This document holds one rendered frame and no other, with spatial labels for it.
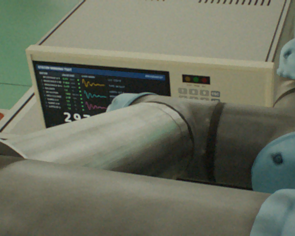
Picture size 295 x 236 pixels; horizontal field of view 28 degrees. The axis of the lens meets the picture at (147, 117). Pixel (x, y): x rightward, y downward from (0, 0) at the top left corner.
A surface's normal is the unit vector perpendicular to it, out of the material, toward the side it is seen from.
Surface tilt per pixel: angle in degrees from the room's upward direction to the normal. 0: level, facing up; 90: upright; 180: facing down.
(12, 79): 0
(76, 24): 0
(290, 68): 87
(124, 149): 53
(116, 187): 22
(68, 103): 90
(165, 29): 0
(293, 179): 90
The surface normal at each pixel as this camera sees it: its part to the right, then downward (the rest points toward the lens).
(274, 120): -0.15, -0.71
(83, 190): -0.04, -0.91
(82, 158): 0.70, -0.64
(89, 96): -0.31, 0.54
